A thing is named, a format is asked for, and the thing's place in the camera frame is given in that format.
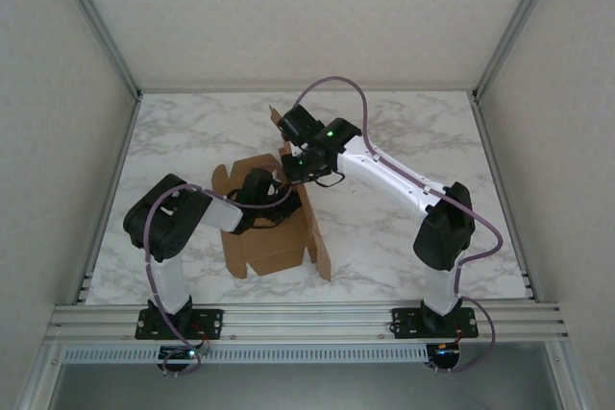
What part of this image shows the brown cardboard box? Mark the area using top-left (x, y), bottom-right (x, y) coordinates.
top-left (211, 105), bottom-right (332, 282)

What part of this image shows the left controller board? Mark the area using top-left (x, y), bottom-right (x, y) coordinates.
top-left (158, 345), bottom-right (197, 364)

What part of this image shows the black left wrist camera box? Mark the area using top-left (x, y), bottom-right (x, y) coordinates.
top-left (242, 167), bottom-right (278, 205)

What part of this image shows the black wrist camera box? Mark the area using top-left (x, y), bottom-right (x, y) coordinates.
top-left (278, 105), bottom-right (322, 146)
top-left (242, 167), bottom-right (278, 205)

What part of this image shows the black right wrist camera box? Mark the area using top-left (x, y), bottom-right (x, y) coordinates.
top-left (278, 105), bottom-right (322, 146)

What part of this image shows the aluminium mounting rail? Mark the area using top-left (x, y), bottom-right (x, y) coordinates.
top-left (47, 302), bottom-right (571, 345)

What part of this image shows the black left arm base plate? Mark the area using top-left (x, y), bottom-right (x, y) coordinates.
top-left (135, 307), bottom-right (226, 340)

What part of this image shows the grey slotted cable duct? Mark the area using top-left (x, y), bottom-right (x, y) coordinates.
top-left (61, 345), bottom-right (429, 364)

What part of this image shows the aluminium left side rail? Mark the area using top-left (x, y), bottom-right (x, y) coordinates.
top-left (71, 92), bottom-right (143, 306)

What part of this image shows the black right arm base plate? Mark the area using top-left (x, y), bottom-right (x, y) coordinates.
top-left (391, 306), bottom-right (480, 339)

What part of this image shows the aluminium right side rail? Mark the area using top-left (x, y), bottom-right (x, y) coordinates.
top-left (469, 92), bottom-right (537, 301)

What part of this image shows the aluminium right corner post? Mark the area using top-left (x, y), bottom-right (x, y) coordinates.
top-left (472, 0), bottom-right (568, 105)

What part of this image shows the aluminium corner post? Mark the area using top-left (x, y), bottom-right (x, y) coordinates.
top-left (472, 0), bottom-right (568, 105)
top-left (52, 0), bottom-right (143, 100)

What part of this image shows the aluminium left corner post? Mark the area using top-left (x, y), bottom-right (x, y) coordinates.
top-left (52, 0), bottom-right (143, 100)

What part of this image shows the aluminium frame leg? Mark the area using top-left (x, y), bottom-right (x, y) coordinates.
top-left (540, 340), bottom-right (595, 410)
top-left (13, 343), bottom-right (66, 410)

